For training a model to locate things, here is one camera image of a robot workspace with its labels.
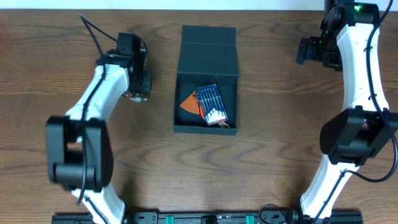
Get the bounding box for orange scraper wooden handle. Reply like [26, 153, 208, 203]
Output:
[180, 90, 199, 115]

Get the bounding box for dark green open box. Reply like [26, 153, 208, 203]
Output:
[173, 25, 239, 136]

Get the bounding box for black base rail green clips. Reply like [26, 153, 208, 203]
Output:
[51, 204, 364, 224]

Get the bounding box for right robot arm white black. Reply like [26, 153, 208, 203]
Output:
[289, 0, 397, 223]

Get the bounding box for small claw hammer black handle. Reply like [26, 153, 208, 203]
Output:
[123, 92, 148, 103]

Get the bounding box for red handled cutting pliers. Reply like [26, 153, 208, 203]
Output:
[193, 92, 205, 119]

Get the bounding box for blue precision screwdriver set case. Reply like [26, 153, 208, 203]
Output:
[196, 84, 229, 128]

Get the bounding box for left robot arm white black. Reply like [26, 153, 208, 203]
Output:
[45, 53, 152, 223]

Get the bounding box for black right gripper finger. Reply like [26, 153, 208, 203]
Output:
[300, 37, 315, 47]
[295, 44, 308, 65]

